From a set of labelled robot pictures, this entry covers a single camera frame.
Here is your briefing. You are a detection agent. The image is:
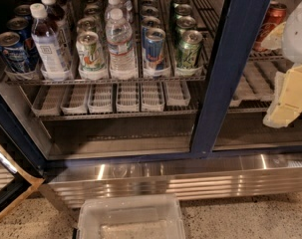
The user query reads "blue energy drink can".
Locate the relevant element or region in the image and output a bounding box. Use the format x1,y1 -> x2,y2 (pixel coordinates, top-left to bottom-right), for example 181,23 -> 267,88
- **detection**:
141,16 -> 160,47
145,28 -> 165,71

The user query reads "clear plastic bin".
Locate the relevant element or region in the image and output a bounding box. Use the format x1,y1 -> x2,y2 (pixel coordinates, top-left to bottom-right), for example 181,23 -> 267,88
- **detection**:
76,194 -> 186,239

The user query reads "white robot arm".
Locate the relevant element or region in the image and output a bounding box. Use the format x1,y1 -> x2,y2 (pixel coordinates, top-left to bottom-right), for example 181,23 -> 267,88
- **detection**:
261,1 -> 302,128

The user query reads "blue pepsi can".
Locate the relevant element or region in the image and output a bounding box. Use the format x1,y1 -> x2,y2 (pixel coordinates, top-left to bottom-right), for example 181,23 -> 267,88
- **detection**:
0,32 -> 31,73
6,16 -> 39,65

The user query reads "open fridge glass door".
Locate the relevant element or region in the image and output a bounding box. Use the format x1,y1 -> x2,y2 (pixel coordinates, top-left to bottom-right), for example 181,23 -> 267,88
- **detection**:
0,136 -> 45,221

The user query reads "top wire shelf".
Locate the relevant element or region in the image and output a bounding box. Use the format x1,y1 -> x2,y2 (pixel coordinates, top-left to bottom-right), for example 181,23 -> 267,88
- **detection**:
5,0 -> 208,86

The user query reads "white green soda can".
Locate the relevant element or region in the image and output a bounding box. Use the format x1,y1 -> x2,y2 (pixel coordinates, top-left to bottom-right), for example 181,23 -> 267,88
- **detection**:
77,17 -> 99,34
76,31 -> 106,72

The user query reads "clear water bottle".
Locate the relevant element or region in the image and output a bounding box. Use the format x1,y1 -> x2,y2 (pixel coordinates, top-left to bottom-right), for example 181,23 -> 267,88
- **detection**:
106,8 -> 137,80
105,0 -> 127,22

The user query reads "wire shelf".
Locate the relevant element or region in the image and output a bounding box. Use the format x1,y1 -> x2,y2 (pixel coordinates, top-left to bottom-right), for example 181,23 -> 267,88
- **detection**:
5,0 -> 208,86
30,80 -> 302,121

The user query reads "front white green soda can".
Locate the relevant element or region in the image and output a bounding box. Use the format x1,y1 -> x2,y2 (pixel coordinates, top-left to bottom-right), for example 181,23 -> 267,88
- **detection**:
76,31 -> 106,72

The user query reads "front blue pepsi can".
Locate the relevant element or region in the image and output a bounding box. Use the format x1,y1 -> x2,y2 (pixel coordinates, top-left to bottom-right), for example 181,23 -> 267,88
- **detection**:
0,32 -> 31,73

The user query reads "dark drink bottle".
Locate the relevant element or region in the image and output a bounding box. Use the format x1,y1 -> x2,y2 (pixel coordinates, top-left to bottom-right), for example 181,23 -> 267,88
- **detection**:
30,3 -> 70,73
41,0 -> 71,49

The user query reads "blue fridge door frame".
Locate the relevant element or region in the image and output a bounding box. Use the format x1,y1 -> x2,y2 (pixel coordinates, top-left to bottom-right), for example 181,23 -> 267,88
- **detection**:
190,0 -> 271,156

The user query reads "front blue energy drink can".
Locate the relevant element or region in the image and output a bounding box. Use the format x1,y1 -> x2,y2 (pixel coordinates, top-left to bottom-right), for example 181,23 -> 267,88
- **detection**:
145,28 -> 165,71

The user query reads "front dark drink bottle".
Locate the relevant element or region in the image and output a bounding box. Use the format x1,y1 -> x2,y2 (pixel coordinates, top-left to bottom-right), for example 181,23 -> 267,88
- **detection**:
30,3 -> 70,73

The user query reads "red cola can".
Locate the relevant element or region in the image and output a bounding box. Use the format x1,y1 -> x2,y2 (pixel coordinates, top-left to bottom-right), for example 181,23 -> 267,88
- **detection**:
253,3 -> 287,52

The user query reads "lower wire shelf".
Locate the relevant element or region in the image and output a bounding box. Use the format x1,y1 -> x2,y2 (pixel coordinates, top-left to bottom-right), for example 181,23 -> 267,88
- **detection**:
30,80 -> 302,121

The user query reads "front clear water bottle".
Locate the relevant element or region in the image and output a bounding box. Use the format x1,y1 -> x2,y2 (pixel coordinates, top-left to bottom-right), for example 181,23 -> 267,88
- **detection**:
106,8 -> 137,80

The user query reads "steel fridge base grille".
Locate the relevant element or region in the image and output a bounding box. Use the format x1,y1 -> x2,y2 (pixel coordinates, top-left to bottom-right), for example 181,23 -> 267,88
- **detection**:
48,153 -> 302,209

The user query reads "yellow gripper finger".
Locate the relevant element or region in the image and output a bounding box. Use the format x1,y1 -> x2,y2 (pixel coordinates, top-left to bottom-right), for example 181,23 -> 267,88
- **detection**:
263,64 -> 302,128
261,22 -> 286,50

